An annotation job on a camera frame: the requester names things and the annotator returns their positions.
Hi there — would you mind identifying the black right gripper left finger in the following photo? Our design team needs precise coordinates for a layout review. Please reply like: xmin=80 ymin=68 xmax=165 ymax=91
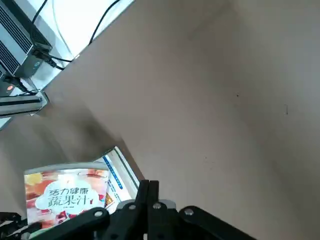
xmin=49 ymin=179 xmax=150 ymax=240

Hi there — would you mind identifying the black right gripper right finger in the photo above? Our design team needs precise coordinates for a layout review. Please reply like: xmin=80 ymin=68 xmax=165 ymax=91
xmin=147 ymin=179 xmax=258 ymax=240

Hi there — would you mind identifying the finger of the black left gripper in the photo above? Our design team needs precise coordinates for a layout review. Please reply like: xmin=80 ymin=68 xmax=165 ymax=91
xmin=0 ymin=211 xmax=42 ymax=240

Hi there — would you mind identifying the colourful juice recipe book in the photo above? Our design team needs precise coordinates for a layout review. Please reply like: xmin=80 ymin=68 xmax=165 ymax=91
xmin=24 ymin=162 xmax=111 ymax=230

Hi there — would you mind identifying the black power strip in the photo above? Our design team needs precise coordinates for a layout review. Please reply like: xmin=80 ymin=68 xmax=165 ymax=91
xmin=0 ymin=78 xmax=20 ymax=99

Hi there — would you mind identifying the grey finned power supply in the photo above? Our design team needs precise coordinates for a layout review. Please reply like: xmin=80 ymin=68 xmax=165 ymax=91
xmin=0 ymin=0 xmax=53 ymax=78

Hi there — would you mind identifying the aluminium frame post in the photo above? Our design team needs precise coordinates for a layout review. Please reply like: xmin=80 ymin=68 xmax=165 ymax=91
xmin=0 ymin=90 xmax=50 ymax=119

